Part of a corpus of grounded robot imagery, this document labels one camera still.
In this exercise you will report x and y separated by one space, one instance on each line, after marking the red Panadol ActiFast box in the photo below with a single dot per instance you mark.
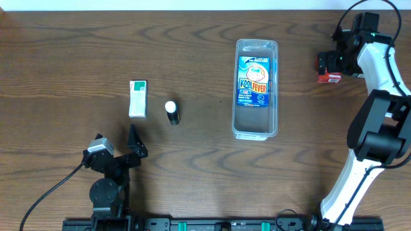
329 77

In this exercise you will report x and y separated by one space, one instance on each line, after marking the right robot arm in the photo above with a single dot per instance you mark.
379 135

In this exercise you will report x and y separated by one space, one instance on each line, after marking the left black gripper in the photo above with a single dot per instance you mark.
121 159

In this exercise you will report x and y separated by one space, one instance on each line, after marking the blue KoolFever box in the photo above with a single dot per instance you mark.
253 81

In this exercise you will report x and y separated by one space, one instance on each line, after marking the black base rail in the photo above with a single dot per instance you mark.
165 224

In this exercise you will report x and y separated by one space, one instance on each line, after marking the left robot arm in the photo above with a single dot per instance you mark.
110 194

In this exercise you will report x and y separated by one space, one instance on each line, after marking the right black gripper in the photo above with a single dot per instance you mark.
334 63

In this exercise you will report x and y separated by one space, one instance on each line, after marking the white green Panadol box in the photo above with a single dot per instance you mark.
138 99

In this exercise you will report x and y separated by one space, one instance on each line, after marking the clear plastic container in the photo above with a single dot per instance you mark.
257 123

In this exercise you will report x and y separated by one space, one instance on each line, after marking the black bottle white cap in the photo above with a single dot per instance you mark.
172 112

